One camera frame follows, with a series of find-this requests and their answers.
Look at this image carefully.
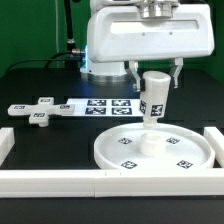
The white round table top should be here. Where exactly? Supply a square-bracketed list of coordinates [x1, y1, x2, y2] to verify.
[94, 123, 215, 171]

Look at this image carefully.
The white cross-shaped table base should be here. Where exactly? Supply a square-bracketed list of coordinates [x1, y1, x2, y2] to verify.
[8, 97, 75, 127]

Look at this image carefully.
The black vertical pole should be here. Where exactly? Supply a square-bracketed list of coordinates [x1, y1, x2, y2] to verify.
[63, 0, 78, 71]

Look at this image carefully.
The black cable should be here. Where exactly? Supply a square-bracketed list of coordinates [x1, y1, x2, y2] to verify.
[6, 48, 88, 76]

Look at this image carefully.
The white marker sheet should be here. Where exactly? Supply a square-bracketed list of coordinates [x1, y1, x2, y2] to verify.
[67, 98, 142, 117]

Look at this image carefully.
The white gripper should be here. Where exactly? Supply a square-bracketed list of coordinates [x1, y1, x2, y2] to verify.
[87, 4, 214, 92]

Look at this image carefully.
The white fence bar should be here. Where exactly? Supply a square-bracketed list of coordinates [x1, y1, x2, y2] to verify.
[0, 168, 224, 198]
[0, 128, 15, 166]
[204, 127, 224, 168]

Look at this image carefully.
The white right fence bar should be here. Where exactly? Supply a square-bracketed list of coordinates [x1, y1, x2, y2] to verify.
[204, 127, 224, 168]

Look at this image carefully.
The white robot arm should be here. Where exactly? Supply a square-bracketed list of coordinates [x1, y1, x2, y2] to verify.
[81, 0, 215, 81]

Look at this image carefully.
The white left fence bar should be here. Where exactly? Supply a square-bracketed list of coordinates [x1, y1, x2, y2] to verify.
[0, 128, 15, 166]

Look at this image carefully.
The white front fence bar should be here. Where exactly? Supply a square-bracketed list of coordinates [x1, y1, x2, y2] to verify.
[0, 168, 224, 198]

